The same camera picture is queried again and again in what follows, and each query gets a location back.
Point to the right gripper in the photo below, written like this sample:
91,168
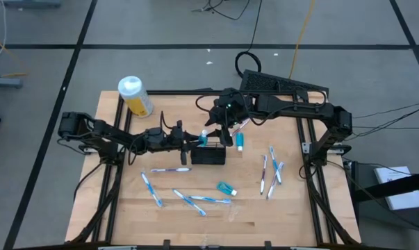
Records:
230,111

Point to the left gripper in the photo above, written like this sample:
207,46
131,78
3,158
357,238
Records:
178,140

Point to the teal toothpaste tube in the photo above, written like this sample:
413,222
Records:
239,140

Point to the blue white toothbrush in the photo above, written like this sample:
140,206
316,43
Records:
274,166
188,201
209,199
150,189

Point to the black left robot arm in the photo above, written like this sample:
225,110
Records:
105,133

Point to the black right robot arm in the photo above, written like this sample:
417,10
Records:
299,107

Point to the black perforated metal panel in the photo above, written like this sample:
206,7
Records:
264,81

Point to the yellow white wipes canister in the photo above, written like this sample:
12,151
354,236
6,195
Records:
136,100

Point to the empty clear plastic wrapper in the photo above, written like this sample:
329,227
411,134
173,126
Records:
233,213

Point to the small black table clamp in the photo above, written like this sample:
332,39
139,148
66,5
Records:
268,244
166,244

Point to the silver aluminium bar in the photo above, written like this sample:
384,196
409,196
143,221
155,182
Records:
117,248
304,248

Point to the black metal beam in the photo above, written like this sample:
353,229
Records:
386,187

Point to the grey metal foot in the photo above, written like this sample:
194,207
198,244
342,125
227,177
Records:
32,3
4,82

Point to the white booklet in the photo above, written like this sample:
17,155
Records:
409,200

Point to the black aluminium table frame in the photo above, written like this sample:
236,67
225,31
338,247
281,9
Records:
174,92

